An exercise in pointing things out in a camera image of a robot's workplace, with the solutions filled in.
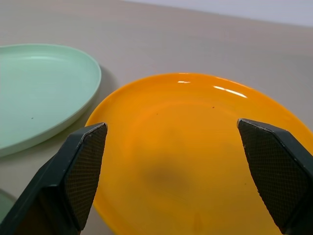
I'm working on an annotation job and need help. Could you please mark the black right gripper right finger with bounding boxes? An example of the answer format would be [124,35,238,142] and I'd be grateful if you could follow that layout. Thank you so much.
[237,118,313,235]

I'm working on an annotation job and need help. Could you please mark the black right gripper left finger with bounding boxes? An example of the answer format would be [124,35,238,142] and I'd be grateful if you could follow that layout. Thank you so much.
[0,122,108,235]

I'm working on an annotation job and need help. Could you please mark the green object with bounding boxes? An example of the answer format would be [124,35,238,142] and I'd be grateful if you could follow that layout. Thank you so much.
[0,188,17,221]

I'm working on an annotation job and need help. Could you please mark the light green plate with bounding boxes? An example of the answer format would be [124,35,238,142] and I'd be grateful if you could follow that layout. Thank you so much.
[0,43,102,158]

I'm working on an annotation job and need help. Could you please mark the orange plate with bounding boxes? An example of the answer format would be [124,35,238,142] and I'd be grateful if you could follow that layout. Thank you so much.
[84,72,313,235]

